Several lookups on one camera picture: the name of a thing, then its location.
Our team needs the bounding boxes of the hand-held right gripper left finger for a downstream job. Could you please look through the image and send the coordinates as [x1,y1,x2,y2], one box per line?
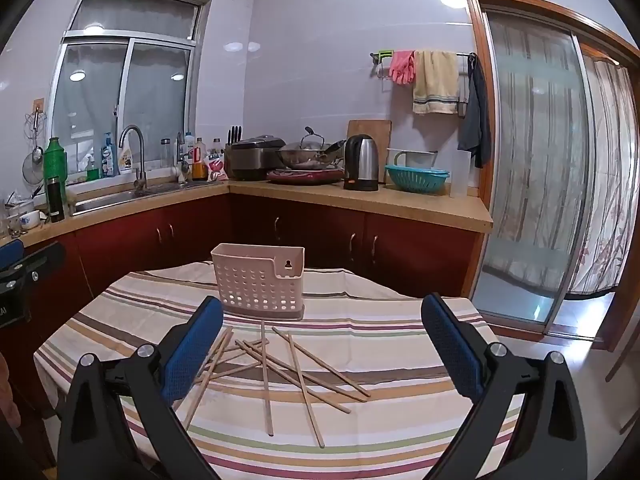
[56,296,224,480]

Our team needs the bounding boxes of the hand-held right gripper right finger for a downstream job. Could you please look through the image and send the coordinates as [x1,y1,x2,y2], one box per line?
[421,292,588,480]

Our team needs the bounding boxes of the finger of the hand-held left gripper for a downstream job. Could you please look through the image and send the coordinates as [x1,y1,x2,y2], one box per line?
[0,241,66,292]
[0,239,26,272]

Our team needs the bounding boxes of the pile of wooden chopsticks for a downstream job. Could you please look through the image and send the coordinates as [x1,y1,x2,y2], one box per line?
[184,320,372,449]

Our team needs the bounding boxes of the white plastic perforated basket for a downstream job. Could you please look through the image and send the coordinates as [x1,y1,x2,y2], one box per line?
[211,243,306,322]

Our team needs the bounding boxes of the person's left forearm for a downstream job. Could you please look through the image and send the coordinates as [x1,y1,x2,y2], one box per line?
[0,354,24,429]

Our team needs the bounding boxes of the clear glass cup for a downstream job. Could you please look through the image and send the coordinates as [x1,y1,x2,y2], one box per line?
[0,199,22,239]

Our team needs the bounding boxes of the black flask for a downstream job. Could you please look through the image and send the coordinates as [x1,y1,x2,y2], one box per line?
[46,176,66,223]

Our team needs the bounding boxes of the striped tablecloth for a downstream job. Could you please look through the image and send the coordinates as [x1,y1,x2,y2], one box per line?
[34,260,526,480]

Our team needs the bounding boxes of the hanging metal strainer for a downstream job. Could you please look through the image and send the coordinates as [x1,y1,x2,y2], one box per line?
[22,107,49,187]

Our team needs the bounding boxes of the steel kitchen sink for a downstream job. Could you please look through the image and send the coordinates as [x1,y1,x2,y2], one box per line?
[70,180,223,217]

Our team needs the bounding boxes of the green plastic thermos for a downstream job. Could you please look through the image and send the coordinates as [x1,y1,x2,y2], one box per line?
[43,136,68,183]

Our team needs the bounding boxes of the blue detergent bottle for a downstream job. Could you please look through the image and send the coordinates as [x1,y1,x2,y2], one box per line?
[101,132,115,177]

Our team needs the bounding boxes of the white spray bottle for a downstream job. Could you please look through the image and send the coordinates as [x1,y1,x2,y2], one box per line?
[117,135,135,175]

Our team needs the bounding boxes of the steel kitchen faucet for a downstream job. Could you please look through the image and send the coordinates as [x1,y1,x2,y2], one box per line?
[118,125,149,197]

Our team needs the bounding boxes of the teal plastic colander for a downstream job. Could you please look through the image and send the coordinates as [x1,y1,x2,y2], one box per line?
[384,163,451,194]

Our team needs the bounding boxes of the translucent plastic container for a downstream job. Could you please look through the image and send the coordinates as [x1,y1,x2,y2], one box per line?
[449,150,474,199]

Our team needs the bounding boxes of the orange cooking oil bottle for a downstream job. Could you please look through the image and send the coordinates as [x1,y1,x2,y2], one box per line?
[192,137,209,182]

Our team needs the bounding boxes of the pink food packet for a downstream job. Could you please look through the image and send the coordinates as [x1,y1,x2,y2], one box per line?
[206,155,230,182]

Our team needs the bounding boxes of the black rice cooker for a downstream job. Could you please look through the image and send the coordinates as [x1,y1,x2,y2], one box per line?
[225,135,287,181]

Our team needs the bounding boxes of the steel electric kettle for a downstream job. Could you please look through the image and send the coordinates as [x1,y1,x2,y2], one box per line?
[343,134,380,192]

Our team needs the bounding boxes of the red induction cooker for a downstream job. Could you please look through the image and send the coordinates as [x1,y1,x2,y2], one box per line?
[266,167,347,184]

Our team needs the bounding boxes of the wooden cutting board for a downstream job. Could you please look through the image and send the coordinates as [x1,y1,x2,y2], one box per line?
[347,119,393,184]

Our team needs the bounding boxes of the steel wok with lid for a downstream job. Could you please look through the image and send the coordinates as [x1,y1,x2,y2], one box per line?
[277,127,347,171]

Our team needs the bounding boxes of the grey cloth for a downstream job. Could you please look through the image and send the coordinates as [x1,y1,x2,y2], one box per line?
[457,54,494,169]

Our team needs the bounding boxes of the striped curtain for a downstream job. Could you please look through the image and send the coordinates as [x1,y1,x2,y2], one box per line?
[487,15,640,296]

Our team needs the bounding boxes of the white checked cloth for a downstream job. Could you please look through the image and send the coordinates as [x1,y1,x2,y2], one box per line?
[457,71,474,119]

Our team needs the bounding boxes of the yellow towel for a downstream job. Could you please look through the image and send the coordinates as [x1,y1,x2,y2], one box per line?
[412,50,460,115]

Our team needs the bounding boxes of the pink rubber gloves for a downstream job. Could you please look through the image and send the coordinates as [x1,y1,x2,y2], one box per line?
[389,50,417,85]

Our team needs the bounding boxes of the metal towel rack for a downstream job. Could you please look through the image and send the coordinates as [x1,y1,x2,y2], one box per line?
[370,50,477,79]

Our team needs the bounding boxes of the aluminium frame window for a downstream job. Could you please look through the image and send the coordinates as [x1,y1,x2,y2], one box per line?
[50,0,213,181]

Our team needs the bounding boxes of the white pot with green handle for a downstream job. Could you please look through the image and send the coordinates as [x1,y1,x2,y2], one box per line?
[386,148,437,171]

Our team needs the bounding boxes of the wooden frame glass door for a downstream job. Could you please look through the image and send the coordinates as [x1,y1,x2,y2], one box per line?
[463,0,640,353]

